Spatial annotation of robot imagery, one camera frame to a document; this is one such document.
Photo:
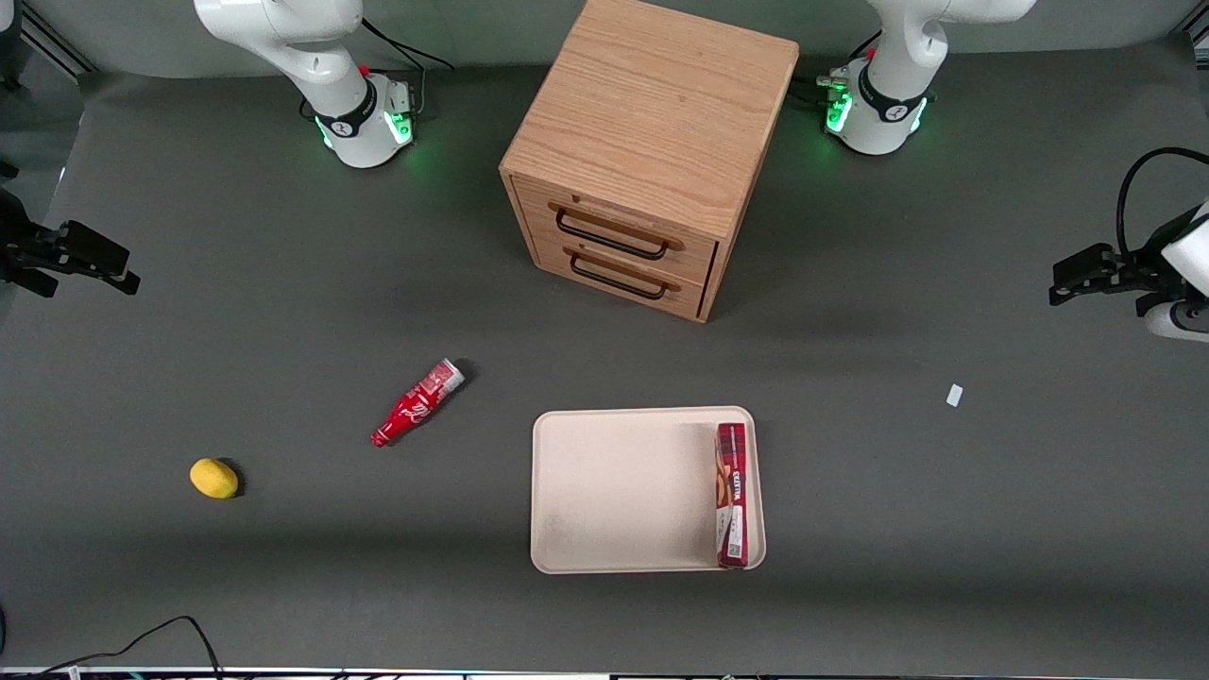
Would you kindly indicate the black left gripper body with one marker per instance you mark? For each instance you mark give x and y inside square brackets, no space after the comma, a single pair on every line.
[1138,265]

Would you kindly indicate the red cookie box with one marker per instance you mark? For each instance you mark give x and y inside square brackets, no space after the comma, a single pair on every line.
[732,491]

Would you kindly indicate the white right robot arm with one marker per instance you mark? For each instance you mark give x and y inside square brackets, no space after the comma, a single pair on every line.
[312,47]

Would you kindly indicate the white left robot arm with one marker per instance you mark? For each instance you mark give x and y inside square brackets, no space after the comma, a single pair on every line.
[893,85]

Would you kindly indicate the cream plastic tray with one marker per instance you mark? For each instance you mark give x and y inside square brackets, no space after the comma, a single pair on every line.
[623,491]

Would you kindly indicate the small white paper scrap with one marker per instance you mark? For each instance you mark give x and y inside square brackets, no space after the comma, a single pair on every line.
[954,395]

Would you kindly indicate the yellow lemon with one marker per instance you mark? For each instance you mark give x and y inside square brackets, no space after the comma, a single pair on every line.
[213,478]

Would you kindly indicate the red cola bottle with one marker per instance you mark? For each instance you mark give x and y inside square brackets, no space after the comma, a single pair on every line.
[416,404]

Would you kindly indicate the wooden drawer cabinet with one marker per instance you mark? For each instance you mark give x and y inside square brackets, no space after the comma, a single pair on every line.
[661,104]

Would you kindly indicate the wooden drawer front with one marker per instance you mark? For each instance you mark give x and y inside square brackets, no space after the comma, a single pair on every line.
[604,212]
[614,283]

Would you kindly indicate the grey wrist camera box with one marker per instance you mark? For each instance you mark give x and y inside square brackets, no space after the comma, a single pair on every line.
[1181,323]

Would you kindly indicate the aluminium frame rail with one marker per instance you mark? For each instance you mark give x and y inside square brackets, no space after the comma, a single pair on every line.
[57,42]

